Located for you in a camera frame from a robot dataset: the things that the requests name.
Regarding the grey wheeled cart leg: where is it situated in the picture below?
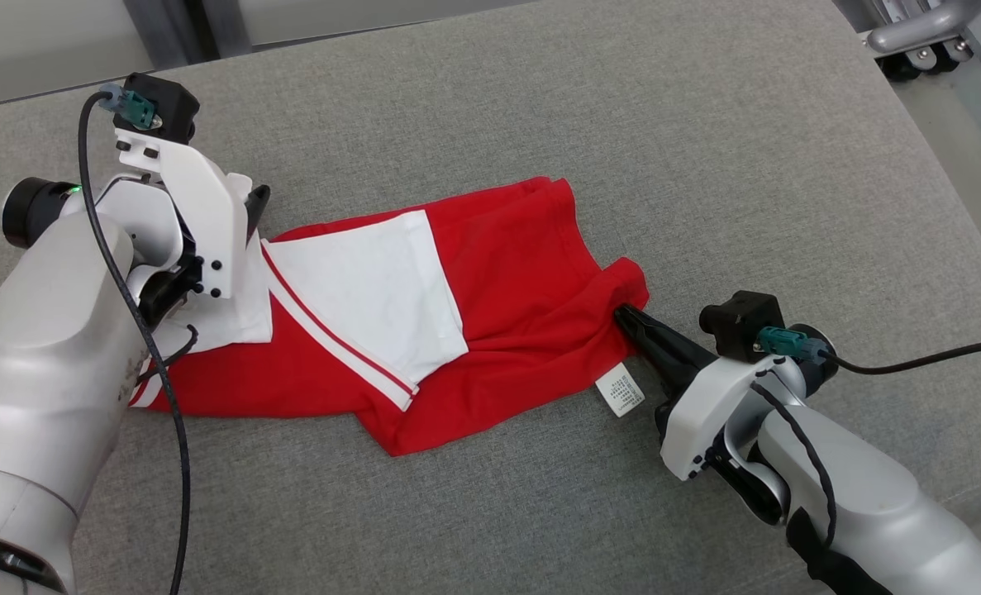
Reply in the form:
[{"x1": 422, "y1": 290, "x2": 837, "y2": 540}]
[{"x1": 836, "y1": 0, "x2": 981, "y2": 83}]

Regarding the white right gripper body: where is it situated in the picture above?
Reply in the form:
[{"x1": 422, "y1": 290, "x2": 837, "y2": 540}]
[{"x1": 660, "y1": 355, "x2": 805, "y2": 530}]

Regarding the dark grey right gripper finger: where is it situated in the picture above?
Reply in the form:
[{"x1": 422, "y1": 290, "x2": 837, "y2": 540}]
[
  {"x1": 614, "y1": 307, "x2": 718, "y2": 369},
  {"x1": 618, "y1": 318, "x2": 702, "y2": 391}
]

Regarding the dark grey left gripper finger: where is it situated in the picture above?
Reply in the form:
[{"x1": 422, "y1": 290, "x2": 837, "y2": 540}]
[{"x1": 246, "y1": 185, "x2": 272, "y2": 243}]

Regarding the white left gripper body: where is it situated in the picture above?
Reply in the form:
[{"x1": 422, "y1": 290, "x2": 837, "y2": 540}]
[{"x1": 93, "y1": 131, "x2": 254, "y2": 326}]

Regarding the black cable with teal connector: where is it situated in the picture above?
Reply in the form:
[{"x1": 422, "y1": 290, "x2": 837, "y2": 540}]
[
  {"x1": 757, "y1": 325, "x2": 981, "y2": 377},
  {"x1": 77, "y1": 81, "x2": 191, "y2": 595}
]

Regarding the red shirt with white sleeves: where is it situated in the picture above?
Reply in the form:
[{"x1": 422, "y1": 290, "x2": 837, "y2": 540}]
[{"x1": 129, "y1": 176, "x2": 650, "y2": 458}]

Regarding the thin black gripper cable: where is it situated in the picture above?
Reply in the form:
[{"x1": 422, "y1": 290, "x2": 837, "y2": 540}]
[
  {"x1": 749, "y1": 382, "x2": 838, "y2": 550},
  {"x1": 137, "y1": 324, "x2": 200, "y2": 386}
]

